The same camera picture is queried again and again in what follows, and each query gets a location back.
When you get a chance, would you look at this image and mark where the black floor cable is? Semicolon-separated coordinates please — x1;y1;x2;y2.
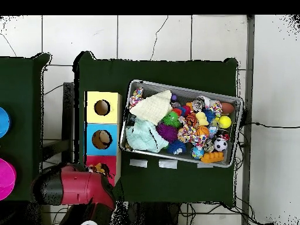
243;121;300;129

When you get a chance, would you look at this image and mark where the mint green cloth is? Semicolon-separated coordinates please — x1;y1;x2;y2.
125;117;169;154

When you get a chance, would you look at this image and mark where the black and white soccer ball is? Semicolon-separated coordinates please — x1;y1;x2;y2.
213;138;229;152

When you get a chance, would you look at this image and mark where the cream waffle cloth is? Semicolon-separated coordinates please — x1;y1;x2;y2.
129;90;173;126

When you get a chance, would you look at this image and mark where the silver mesh bin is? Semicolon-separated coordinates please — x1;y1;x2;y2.
119;79;244;168

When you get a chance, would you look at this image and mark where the polka dot cloth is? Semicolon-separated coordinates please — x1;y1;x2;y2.
128;87;144;108

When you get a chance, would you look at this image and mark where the orange toy basketball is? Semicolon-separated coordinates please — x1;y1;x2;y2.
196;125;210;137

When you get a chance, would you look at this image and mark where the brown monkey plush toy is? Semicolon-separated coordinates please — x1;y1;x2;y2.
87;162;110;176

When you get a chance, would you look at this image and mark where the blue round disc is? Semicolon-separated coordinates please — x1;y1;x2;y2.
0;107;12;139

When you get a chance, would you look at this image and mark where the purple spiky ball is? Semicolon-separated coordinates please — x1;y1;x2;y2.
156;122;179;143

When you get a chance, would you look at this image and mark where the orange plastic block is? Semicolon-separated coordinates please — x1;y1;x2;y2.
200;151;224;164

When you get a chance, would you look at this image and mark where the magenta round disc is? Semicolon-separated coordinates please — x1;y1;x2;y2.
0;158;17;202

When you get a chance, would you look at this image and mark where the yellow ball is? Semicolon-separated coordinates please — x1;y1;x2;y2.
218;115;232;129

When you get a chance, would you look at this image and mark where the wooden box with three holes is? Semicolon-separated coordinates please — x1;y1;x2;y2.
84;91;123;187

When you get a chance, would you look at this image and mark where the green spiky ball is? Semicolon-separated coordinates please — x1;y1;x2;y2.
161;111;182;128

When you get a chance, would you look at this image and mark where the dark green side table cloth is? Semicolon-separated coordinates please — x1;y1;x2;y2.
0;53;51;202

